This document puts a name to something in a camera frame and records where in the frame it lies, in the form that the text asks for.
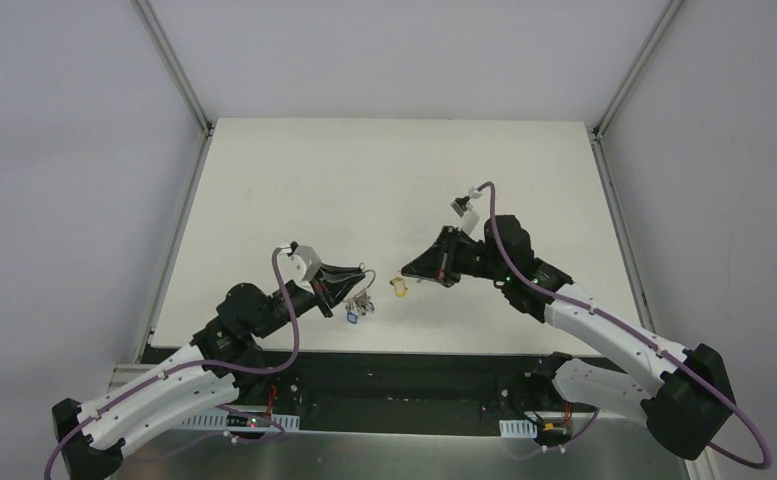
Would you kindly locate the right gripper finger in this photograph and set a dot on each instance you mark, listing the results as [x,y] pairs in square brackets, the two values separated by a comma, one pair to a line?
[423,272]
[431,257]

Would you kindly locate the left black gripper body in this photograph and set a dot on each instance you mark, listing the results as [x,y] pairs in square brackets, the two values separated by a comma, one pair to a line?
[321,296]

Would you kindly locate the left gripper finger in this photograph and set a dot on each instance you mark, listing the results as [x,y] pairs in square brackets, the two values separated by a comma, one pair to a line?
[338,286]
[338,274]

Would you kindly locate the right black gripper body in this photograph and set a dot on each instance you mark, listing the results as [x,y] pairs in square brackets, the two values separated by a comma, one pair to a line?
[451,257]

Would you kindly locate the silver keyring with keys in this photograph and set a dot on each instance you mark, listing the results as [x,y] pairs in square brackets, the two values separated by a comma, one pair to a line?
[361,304]

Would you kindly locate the key with yellow tag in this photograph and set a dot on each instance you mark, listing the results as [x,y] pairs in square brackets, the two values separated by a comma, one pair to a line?
[399,286]

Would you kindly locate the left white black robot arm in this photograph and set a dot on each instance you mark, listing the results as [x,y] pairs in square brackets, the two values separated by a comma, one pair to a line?
[220,363]

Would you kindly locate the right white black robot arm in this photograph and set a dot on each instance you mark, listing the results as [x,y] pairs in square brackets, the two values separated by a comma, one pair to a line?
[662,385]

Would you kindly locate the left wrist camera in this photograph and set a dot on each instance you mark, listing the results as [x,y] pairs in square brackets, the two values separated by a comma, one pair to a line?
[302,264]

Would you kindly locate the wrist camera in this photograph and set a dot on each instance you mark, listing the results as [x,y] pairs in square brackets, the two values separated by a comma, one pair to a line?
[302,264]
[463,207]

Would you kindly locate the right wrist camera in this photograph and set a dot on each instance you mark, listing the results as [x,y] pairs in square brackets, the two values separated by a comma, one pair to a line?
[463,207]

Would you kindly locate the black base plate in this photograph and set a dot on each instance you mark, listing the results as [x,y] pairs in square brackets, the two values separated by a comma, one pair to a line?
[403,393]

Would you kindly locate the left white cable duct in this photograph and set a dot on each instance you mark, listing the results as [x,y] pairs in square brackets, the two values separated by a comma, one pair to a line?
[219,420]

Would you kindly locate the white cable duct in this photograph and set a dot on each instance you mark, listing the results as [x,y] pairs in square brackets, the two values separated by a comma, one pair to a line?
[518,429]
[219,420]

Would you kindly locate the right white cable duct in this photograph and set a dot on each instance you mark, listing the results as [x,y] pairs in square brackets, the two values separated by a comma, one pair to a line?
[518,429]

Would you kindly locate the left aluminium frame post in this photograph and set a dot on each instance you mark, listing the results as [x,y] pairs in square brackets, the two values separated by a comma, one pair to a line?
[161,42]

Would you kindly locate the aluminium frame post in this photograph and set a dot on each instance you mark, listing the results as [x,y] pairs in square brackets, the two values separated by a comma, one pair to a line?
[161,42]
[637,67]

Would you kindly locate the right aluminium frame post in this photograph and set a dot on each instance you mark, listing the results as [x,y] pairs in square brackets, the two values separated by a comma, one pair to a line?
[637,67]

